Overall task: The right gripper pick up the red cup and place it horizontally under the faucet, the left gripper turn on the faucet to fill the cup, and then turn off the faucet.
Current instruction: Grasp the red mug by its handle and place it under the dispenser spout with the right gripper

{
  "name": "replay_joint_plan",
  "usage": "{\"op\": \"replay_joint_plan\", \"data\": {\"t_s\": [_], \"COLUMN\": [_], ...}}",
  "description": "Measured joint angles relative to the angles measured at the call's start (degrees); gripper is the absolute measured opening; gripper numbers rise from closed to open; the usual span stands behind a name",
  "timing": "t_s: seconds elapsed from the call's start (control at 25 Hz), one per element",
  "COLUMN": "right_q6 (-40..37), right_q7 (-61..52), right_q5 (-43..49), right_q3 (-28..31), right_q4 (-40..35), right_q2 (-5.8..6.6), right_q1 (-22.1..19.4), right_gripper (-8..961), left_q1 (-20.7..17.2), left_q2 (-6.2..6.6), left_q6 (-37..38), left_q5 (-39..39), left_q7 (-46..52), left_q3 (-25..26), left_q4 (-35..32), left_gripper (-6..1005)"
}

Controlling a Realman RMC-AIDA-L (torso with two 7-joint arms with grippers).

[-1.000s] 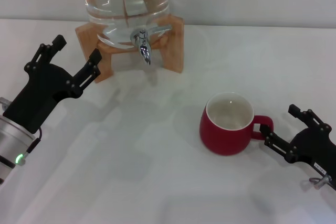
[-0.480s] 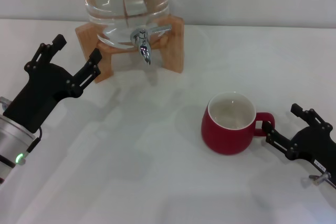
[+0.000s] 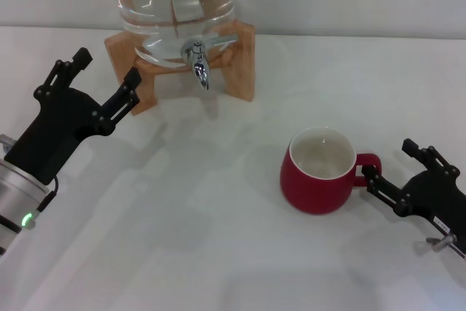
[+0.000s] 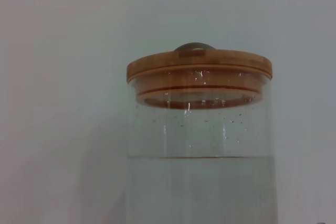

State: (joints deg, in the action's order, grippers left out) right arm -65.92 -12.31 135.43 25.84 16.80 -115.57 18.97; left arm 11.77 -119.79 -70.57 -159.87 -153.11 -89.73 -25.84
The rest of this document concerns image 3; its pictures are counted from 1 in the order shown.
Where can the red cup white inside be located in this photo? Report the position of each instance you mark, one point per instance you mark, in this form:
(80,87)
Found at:
(309,191)

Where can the metal wing bolt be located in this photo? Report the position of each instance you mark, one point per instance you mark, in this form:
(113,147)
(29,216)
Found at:
(442,242)
(6,142)

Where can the chrome faucet with lever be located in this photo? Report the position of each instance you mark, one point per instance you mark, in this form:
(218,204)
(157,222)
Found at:
(199,67)

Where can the wooden dispenser stand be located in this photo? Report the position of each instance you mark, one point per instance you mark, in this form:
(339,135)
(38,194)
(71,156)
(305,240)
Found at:
(240,70)

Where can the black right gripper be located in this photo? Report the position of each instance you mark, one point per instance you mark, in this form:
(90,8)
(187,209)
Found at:
(437,198)

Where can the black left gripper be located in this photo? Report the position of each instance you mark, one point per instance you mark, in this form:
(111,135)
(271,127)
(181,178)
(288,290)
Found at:
(54,129)

